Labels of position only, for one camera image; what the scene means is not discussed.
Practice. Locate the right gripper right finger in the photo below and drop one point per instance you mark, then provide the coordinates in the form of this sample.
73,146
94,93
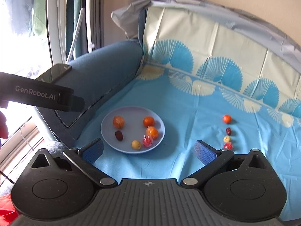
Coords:
215,162

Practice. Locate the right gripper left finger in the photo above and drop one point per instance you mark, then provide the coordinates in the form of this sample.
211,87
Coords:
84,158

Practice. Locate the grey plastic cover sheet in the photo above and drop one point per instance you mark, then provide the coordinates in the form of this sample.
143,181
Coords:
236,20

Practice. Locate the white window frame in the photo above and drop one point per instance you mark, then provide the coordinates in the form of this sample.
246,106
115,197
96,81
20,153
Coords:
73,28

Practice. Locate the tan longan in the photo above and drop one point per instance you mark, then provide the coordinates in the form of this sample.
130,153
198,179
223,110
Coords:
136,145
227,139

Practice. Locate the dark red date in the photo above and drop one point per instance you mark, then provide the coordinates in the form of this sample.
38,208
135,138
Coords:
228,131
119,135

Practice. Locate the blue sofa armrest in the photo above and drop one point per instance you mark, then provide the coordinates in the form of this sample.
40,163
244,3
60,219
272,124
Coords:
95,77

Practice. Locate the orange tangerine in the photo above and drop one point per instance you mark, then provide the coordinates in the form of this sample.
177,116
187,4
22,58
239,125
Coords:
227,119
149,121
152,132

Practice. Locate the person's left hand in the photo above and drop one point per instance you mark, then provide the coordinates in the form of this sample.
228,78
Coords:
3,127

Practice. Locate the orange fruit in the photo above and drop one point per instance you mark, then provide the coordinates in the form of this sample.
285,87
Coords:
118,122

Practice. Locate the black smartphone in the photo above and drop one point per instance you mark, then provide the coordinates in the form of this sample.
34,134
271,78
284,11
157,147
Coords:
53,74

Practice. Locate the red fruit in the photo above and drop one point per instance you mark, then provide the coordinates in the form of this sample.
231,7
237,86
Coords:
228,146
147,141

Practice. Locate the white round plate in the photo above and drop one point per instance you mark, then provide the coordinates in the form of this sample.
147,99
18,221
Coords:
133,129

